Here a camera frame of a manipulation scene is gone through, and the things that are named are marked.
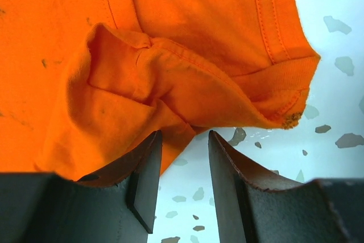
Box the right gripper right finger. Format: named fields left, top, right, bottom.
left=208, top=131, right=363, bottom=242

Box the orange t shirt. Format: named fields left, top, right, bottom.
left=1, top=0, right=320, bottom=180

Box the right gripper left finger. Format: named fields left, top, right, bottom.
left=1, top=131, right=162, bottom=242

